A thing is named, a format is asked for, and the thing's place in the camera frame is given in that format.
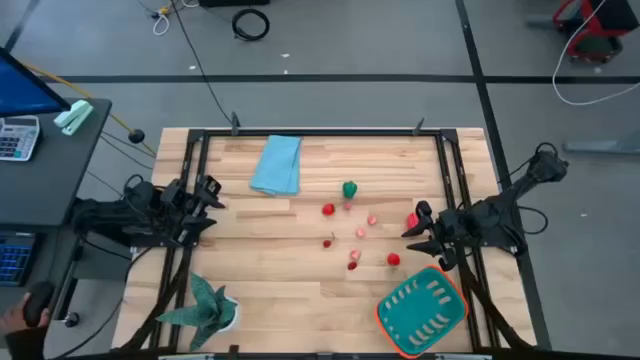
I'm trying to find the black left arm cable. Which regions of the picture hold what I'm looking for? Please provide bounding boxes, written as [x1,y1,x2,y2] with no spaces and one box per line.
[122,173,147,194]

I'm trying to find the light blue folded cloth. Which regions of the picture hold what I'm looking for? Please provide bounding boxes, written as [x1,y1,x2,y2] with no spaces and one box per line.
[248,134,303,197]

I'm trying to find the green plant in white pot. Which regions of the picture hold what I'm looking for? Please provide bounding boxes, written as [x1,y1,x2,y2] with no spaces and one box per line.
[155,272,241,352]

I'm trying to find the mint green stapler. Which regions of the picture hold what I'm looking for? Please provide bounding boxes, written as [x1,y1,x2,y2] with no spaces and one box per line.
[53,98,95,137]

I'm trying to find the backlit computer keyboard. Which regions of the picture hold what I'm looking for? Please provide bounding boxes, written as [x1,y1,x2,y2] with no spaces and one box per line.
[0,232,39,289]

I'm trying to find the long black floor cable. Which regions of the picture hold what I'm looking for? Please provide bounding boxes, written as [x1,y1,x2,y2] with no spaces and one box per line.
[168,0,236,126]

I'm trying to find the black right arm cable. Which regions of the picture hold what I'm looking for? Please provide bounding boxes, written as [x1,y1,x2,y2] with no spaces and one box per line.
[517,204,550,236]

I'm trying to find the yellow cable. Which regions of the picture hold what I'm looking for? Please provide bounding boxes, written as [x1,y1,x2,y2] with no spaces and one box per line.
[19,59,157,157]

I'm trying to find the computer monitor with blue screen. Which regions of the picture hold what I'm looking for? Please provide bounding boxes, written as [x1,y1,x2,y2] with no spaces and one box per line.
[0,45,72,119]

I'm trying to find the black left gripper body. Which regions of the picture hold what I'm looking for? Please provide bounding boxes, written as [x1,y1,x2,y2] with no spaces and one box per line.
[167,174,224,246]

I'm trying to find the teal basket with orange rim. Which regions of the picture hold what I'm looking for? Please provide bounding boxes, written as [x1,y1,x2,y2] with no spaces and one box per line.
[375,264,470,360]

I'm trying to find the black desk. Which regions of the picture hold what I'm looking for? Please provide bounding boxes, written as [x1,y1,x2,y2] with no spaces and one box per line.
[0,97,114,351]

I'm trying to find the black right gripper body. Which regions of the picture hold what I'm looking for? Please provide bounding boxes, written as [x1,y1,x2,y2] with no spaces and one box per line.
[418,201,471,272]

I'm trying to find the person's forearm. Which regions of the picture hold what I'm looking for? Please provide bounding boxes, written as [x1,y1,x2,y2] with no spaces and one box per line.
[0,324,49,360]

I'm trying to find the long white floor cable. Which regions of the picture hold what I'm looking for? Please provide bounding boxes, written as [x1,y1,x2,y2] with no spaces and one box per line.
[551,0,640,107]

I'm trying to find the white cable loop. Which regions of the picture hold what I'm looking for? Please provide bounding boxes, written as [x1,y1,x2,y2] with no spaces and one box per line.
[151,11,172,37]

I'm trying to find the grey metal desk foot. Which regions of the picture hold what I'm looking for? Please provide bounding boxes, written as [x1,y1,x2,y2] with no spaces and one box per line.
[562,130,640,155]

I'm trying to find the grey desk calculator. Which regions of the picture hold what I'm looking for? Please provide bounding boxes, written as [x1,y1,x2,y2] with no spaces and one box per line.
[0,114,41,163]

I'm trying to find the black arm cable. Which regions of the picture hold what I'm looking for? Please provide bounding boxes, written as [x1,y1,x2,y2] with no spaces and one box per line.
[517,204,550,236]
[122,173,147,194]

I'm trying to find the person's hand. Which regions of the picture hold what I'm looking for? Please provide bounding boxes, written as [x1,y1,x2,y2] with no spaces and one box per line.
[0,292,51,337]

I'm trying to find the black metal table frame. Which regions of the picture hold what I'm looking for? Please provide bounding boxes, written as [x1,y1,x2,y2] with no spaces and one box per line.
[112,127,539,360]

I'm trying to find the coiled black cable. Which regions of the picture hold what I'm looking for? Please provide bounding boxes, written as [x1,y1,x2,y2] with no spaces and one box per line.
[231,8,271,42]

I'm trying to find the black computer mouse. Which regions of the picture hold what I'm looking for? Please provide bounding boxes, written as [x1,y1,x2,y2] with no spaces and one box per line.
[22,280,56,329]

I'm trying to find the red and black cart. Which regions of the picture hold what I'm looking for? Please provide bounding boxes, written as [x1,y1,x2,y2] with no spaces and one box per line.
[552,0,640,64]

